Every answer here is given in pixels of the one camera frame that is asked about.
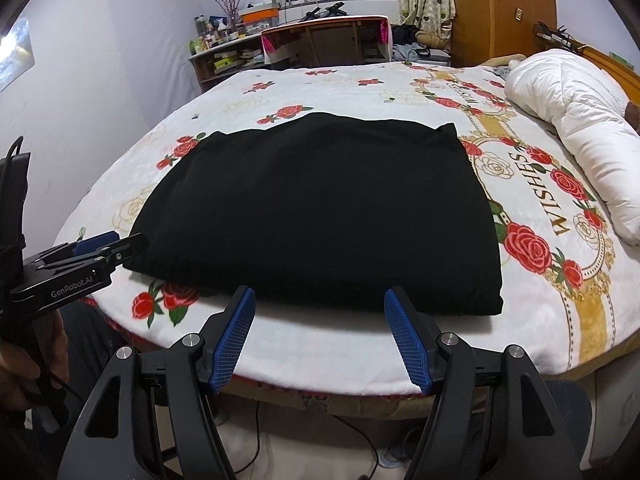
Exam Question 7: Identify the wooden desk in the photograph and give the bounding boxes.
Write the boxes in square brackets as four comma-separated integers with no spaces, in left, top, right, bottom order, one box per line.
[260,15,393,70]

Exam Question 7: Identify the white duvet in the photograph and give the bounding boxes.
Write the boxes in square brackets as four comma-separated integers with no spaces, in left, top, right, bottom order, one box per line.
[506,49,639,245]

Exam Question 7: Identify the wooden headboard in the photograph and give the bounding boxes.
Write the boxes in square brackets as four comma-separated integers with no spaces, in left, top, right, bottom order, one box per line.
[533,22,640,104]

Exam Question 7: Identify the wooden wardrobe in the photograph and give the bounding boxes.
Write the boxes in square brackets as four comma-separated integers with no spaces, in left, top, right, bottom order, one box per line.
[451,0,556,67]

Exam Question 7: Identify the pile of clothes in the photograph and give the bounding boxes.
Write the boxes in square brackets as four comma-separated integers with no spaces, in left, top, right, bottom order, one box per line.
[392,25,451,66]

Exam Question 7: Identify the black long coat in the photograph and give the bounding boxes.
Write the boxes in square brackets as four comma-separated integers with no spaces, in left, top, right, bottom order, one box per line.
[128,113,503,315]

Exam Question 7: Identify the white floral bed blanket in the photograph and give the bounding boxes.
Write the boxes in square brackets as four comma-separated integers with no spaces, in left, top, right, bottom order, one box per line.
[55,63,639,396]

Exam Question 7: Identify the low wooden shelf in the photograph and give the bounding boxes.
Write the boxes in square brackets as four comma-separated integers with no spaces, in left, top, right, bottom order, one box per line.
[189,34,266,93]

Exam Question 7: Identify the orange storage box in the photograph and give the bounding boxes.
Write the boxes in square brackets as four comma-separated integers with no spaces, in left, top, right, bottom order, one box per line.
[239,3,279,26]

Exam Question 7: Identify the left hand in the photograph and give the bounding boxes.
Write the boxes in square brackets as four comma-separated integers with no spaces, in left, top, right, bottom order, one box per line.
[1,311,70,412]

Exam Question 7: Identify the black floor cable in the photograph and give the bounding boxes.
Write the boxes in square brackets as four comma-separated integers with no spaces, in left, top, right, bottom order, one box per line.
[234,398,384,480]

